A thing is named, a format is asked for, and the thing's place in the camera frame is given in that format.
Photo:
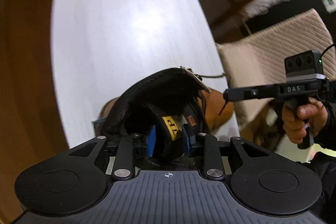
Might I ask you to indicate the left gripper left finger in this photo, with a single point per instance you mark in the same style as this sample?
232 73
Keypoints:
132 148

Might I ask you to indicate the beige quilted chair cushion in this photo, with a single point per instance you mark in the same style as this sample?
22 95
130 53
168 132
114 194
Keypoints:
259 58

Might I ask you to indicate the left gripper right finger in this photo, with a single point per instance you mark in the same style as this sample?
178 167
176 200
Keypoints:
205 150

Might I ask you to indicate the brown leather boot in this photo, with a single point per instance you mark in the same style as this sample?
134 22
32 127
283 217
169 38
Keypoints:
168 99

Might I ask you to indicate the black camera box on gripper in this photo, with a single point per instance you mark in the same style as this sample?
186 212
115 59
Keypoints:
302 66

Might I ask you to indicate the dark brown shoelace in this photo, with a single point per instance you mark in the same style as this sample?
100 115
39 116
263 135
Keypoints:
213 103

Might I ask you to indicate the person's right hand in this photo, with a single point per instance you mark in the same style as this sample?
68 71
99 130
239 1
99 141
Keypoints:
312 116

